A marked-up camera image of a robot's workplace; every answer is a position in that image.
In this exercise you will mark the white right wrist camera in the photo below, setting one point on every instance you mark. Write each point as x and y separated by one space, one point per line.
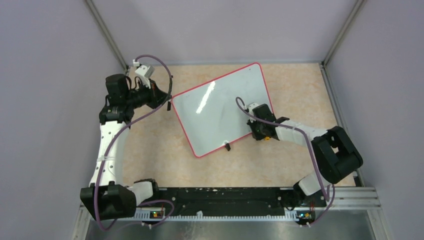
252 106

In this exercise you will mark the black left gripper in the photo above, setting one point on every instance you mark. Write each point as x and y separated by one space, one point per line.
157 97

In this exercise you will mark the aluminium frame rail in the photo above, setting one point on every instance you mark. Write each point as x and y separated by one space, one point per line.
351 213

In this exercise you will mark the pink framed whiteboard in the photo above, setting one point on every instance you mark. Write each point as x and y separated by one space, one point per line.
209 114

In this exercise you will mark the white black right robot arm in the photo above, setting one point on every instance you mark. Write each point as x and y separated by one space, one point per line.
333 154

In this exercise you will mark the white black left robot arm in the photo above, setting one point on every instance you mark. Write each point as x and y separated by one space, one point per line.
106 197

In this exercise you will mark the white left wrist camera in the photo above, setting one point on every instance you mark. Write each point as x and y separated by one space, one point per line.
144 72

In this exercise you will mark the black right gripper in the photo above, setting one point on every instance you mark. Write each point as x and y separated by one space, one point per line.
258 136

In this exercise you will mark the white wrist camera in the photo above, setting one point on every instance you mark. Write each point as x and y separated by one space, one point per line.
252 106
144 72

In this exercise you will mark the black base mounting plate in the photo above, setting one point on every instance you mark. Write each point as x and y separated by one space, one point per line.
232 201

